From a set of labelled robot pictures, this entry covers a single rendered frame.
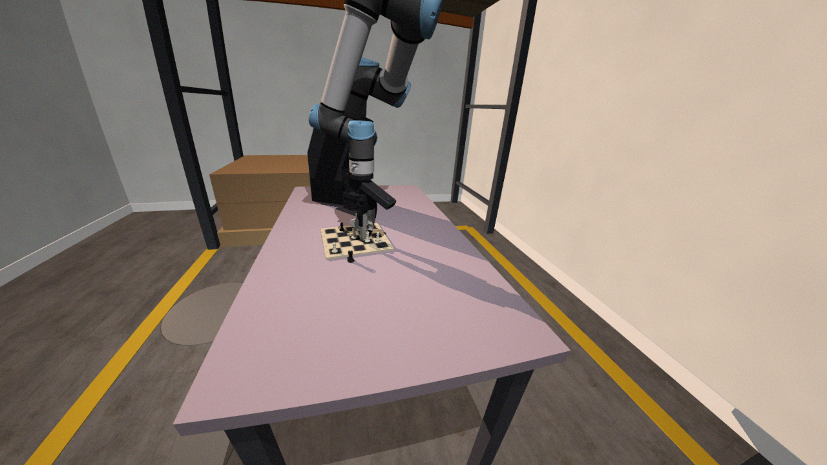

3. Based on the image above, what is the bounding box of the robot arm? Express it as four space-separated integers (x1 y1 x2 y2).
309 0 443 176

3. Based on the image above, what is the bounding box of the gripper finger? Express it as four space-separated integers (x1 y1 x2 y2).
365 202 377 236
350 202 367 241

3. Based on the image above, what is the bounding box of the chessboard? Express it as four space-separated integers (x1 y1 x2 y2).
320 223 394 259

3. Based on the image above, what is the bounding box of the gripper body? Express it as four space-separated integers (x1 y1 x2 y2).
342 173 376 213

